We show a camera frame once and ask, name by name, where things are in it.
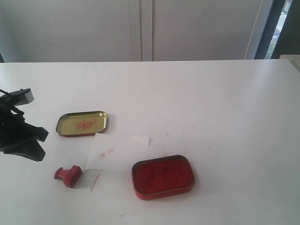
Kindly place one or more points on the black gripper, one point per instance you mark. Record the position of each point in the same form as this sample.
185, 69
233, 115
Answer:
12, 124

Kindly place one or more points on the red rubber stamp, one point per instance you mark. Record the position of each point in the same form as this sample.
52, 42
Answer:
69, 177

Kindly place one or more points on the red ink pad tin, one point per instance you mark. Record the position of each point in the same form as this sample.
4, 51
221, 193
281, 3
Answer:
162, 177

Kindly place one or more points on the gold tin lid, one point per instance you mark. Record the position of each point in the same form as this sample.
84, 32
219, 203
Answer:
82, 123

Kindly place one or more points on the white paper sheet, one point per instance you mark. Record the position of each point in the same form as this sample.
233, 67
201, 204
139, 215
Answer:
116, 152

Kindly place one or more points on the white cabinet doors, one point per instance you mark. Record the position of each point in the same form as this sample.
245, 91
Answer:
131, 30

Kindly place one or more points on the white side table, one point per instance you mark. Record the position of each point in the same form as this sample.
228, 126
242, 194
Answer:
293, 58

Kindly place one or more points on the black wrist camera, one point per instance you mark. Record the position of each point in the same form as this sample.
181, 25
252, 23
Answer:
15, 98

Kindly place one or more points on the dark window frame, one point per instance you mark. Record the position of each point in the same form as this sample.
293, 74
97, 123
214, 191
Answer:
288, 42

